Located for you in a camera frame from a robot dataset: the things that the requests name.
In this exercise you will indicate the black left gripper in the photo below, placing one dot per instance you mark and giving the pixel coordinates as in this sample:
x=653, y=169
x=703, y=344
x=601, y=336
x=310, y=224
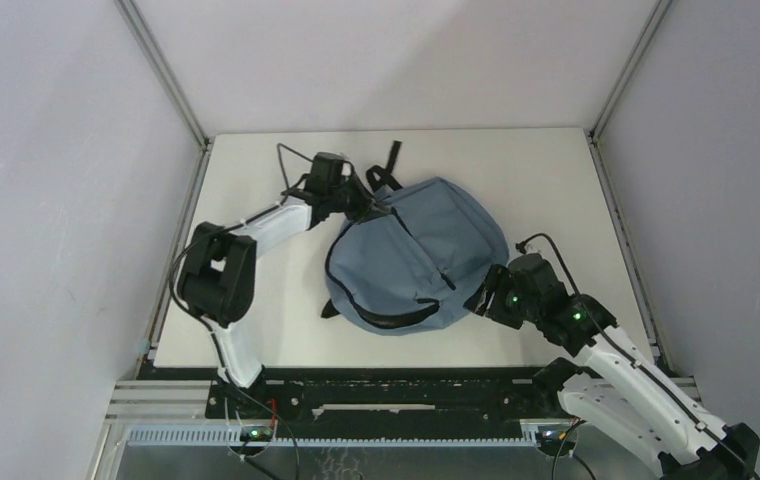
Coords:
x=366, y=208

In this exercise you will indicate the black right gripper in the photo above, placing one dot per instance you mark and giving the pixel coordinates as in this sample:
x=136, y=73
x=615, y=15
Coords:
x=497, y=280

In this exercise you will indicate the blue student backpack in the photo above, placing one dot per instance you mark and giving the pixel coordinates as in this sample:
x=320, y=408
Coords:
x=413, y=269

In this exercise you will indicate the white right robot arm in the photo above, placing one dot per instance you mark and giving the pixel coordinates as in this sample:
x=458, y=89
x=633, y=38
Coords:
x=605, y=381

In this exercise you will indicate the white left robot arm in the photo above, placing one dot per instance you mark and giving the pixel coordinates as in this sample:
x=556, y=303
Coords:
x=212, y=279

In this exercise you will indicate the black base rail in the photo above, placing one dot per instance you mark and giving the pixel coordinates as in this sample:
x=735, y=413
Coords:
x=391, y=404

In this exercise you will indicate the aluminium frame front rail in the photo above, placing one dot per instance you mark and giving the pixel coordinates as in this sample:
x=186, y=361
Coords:
x=166, y=401

